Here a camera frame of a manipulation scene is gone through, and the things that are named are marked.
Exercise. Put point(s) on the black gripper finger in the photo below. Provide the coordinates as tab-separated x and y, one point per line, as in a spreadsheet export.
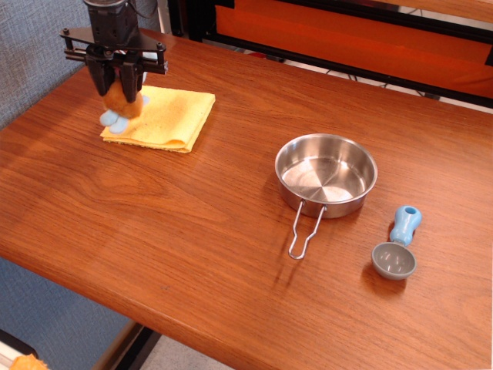
131	77
101	71

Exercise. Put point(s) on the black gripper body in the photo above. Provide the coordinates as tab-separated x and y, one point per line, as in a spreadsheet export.
114	26

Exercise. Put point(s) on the blue and brown plush toy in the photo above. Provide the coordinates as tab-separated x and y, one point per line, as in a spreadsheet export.
118	111

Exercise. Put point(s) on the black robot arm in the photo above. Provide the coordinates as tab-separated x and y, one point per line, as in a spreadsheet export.
113	47

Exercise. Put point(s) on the folded yellow towel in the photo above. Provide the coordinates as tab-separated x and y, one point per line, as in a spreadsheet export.
171	120

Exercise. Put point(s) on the stainless steel pan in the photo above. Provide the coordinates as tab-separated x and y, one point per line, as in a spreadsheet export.
324	176

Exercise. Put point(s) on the orange fuzzy object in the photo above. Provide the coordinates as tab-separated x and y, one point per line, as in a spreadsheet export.
28	362

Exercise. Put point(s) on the orange panel black frame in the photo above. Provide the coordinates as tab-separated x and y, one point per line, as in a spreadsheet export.
417	45

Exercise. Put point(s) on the blue handled grey scoop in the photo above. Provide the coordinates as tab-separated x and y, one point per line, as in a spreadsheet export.
392	259

